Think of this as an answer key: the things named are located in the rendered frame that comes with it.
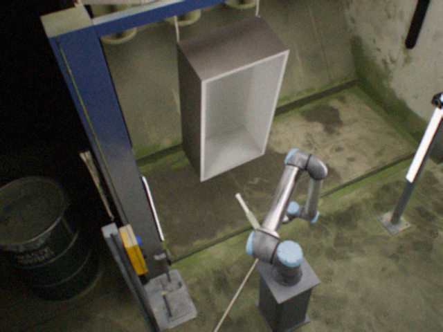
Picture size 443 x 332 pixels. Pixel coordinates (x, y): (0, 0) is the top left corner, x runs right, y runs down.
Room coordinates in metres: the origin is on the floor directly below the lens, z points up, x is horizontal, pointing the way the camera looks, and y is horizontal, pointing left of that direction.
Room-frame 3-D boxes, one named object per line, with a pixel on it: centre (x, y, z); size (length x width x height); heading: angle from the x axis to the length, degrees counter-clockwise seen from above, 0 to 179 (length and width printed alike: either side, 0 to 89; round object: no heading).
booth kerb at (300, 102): (3.24, -0.27, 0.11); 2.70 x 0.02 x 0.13; 113
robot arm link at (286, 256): (1.26, -0.34, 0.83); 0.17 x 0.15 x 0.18; 60
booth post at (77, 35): (1.58, 0.59, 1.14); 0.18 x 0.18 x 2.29; 23
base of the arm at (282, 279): (1.25, -0.35, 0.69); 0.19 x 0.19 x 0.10
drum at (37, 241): (1.73, 1.37, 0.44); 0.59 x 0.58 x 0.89; 93
